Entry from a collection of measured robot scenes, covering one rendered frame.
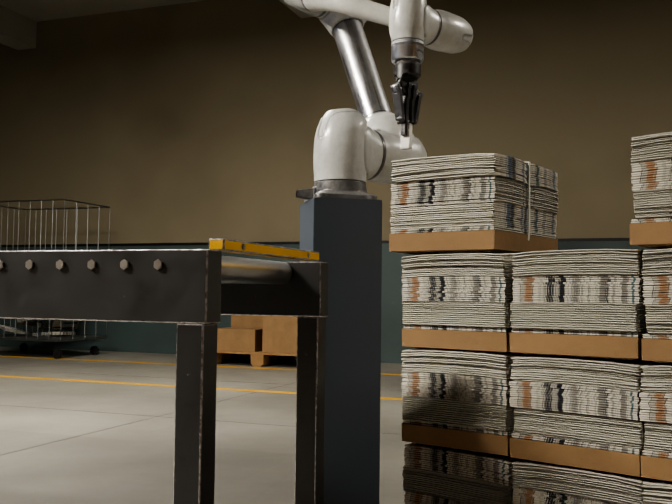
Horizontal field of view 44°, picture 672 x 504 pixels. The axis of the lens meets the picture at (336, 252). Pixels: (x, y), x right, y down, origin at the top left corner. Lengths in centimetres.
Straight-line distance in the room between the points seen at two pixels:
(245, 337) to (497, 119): 342
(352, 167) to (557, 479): 104
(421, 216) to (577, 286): 43
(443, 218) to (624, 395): 57
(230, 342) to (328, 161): 611
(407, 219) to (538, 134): 674
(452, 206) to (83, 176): 908
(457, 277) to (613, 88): 692
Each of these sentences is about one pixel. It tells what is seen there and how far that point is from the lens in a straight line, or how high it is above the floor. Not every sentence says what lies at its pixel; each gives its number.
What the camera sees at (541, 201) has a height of 97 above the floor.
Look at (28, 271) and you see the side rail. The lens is 154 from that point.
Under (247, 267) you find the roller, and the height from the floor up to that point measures 78.
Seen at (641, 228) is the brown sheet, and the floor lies 87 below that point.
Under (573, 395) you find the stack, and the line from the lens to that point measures 182.
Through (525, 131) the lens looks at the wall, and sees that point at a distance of 875.
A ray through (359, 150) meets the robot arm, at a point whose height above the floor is 114.
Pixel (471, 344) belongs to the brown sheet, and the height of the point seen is 62.
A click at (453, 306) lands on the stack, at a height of 70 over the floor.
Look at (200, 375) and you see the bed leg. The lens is 135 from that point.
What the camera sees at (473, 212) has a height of 92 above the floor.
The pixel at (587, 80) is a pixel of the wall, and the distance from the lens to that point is 880.
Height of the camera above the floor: 73
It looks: 3 degrees up
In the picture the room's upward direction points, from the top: 1 degrees clockwise
